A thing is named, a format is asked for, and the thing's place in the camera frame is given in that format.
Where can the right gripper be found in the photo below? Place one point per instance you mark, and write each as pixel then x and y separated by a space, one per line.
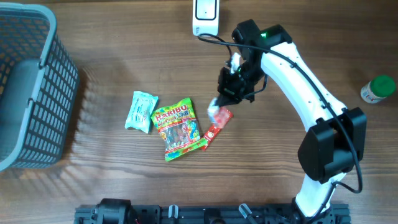
pixel 227 94

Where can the small red carton box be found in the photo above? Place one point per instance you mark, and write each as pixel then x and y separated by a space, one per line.
pixel 219 116

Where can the red Nescafe stick packet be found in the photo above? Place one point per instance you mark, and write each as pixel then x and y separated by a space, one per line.
pixel 210 135

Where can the Haribo gummy worms bag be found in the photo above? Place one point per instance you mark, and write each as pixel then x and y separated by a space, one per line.
pixel 178 127

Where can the mint green snack packet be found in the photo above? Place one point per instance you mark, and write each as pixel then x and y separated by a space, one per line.
pixel 140 111

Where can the green lid jar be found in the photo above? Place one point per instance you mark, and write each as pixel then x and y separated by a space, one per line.
pixel 378 89

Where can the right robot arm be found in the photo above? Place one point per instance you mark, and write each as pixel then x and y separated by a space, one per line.
pixel 335 135

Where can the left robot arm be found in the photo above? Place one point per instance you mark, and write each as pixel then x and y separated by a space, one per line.
pixel 114 211

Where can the white barcode scanner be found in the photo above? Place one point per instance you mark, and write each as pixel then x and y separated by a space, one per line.
pixel 205 17

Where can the grey plastic shopping basket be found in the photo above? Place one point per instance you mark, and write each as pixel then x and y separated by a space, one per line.
pixel 39 83

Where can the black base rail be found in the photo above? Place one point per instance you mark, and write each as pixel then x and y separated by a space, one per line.
pixel 268 214

